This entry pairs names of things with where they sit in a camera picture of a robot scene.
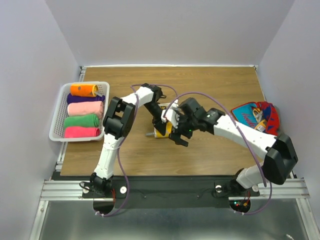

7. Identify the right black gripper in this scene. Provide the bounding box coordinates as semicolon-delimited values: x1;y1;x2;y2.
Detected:
169;110;199;146

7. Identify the yellow patterned towel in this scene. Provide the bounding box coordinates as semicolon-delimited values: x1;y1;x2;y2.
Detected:
145;122;172;139

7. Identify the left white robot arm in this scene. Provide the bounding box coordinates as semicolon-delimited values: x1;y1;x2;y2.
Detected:
80;83;167;197

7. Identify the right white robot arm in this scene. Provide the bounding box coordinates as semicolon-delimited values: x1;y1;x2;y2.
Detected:
161;97;298;195

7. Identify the light pink rolled towel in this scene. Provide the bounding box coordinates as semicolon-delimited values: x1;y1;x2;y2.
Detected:
67;101;104;118

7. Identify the green rolled towel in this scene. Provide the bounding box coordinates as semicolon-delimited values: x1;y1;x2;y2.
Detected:
64;114;100;129

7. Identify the teal red-trimmed towel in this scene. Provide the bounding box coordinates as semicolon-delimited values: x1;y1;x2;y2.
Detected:
231;102;267;132

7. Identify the orange rolled towel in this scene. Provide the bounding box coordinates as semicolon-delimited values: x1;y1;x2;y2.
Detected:
69;83;99;98

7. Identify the hot pink rolled towel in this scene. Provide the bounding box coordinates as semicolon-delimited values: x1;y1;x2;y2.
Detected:
64;126;101;138

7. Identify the purple rolled towel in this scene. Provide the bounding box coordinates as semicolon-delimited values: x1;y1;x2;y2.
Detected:
66;93;106;104

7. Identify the red blue patterned towel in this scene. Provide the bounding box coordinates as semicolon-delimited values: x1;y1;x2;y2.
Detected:
255;101;280;136

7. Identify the white plastic basket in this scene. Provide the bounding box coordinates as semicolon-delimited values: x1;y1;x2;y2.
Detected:
48;81;110;142

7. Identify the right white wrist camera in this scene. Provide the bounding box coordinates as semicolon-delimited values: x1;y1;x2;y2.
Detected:
161;107;180;129

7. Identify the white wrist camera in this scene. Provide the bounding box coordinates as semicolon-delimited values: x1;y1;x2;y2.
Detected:
161;107;180;129
171;99;181;112

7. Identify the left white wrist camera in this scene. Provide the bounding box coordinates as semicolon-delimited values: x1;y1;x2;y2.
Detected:
171;99;181;112

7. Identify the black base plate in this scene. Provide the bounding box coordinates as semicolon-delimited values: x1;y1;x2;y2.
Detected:
77;174;261;210

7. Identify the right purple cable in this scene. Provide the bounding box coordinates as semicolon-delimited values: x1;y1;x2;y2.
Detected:
163;91;274;216

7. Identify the aluminium frame rail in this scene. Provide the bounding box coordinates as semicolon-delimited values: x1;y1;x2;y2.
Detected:
40;180;83;201

